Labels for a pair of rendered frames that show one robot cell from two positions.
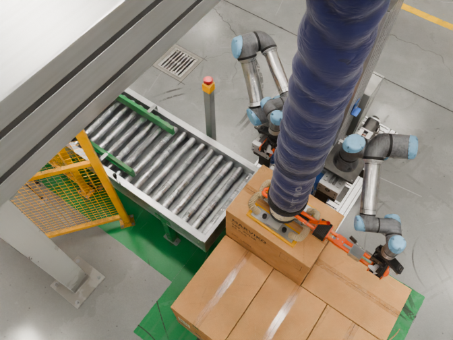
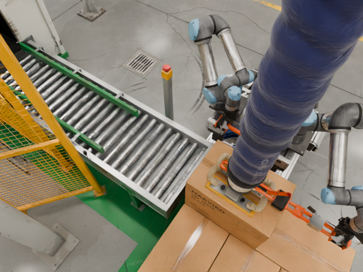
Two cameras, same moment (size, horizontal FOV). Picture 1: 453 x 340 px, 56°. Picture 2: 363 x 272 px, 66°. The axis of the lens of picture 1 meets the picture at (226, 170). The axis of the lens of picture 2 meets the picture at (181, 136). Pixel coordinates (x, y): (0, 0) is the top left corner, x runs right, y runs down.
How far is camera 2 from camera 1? 0.77 m
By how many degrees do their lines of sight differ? 3
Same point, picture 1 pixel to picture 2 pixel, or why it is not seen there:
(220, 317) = not seen: outside the picture
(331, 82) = (353, 9)
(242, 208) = (201, 180)
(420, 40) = not seen: hidden behind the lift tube
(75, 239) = (55, 207)
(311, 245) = (269, 214)
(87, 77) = not seen: outside the picture
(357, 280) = (306, 243)
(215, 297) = (177, 263)
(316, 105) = (317, 51)
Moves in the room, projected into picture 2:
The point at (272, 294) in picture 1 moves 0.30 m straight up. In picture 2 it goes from (230, 258) to (237, 251)
